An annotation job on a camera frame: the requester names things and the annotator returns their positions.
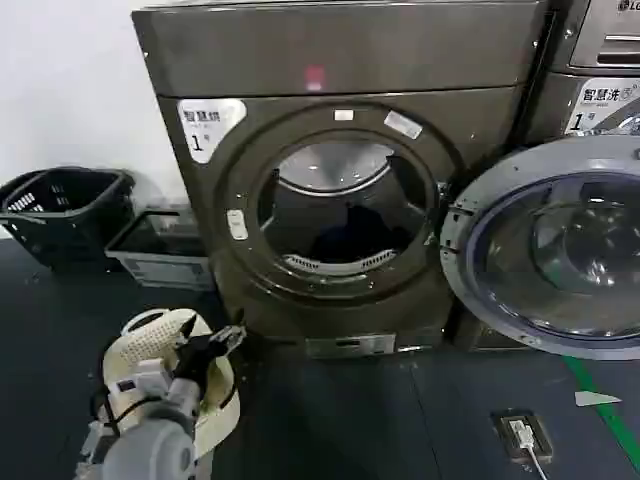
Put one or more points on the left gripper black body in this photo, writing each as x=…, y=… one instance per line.
x=196, y=357

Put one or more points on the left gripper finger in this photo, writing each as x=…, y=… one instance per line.
x=227, y=337
x=188, y=331

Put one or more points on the white perforated laundry basket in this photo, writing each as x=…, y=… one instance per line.
x=150, y=332

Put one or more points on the grey rectangular bin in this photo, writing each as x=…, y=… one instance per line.
x=160, y=260

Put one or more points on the black plastic laundry basket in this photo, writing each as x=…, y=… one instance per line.
x=65, y=220

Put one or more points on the dark clothes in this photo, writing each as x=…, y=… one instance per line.
x=355, y=230

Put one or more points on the round glass dryer door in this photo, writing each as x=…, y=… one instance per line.
x=505, y=310

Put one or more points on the grey front-loading dryer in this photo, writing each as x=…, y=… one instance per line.
x=350, y=60

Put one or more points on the floor socket box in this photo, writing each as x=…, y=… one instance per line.
x=542, y=440

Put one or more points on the white paper scrap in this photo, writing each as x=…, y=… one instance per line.
x=595, y=398

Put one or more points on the green floor tape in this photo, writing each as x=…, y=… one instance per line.
x=607, y=415

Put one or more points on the grey machine with numbered sticker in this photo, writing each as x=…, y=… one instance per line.
x=552, y=105

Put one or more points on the stacked silver machine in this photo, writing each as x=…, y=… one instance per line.
x=595, y=42

